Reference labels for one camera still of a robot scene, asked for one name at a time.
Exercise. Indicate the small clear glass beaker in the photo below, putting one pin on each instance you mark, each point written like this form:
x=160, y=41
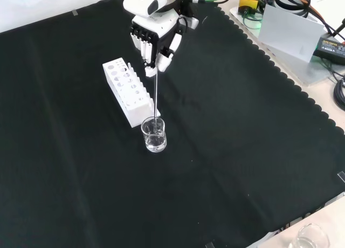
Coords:
x=154, y=143

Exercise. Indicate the black bench cloth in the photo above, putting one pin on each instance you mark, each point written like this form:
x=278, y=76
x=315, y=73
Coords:
x=215, y=129

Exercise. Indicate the clear glass rod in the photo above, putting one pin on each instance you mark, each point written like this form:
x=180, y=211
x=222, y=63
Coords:
x=156, y=97

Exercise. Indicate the yellow stop button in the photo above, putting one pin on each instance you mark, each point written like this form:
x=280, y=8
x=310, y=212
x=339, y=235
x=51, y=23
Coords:
x=249, y=2

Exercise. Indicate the clear tape strip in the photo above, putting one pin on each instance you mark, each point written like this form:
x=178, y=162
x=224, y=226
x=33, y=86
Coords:
x=210, y=245
x=75, y=13
x=341, y=177

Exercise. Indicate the white test tube rack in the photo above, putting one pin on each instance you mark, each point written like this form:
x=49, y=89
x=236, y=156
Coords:
x=126, y=102

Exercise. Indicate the large clear glass beaker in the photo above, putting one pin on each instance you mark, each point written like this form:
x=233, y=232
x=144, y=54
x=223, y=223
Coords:
x=310, y=237

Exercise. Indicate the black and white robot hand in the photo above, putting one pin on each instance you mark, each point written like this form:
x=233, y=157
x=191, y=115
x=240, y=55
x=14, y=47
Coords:
x=151, y=29

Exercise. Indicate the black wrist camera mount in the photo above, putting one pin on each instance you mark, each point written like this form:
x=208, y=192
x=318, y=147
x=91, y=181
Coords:
x=185, y=5

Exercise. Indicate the black power adapter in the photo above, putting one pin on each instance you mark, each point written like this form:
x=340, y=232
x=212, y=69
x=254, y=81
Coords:
x=331, y=47

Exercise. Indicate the pale board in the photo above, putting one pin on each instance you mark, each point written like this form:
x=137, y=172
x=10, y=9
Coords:
x=288, y=32

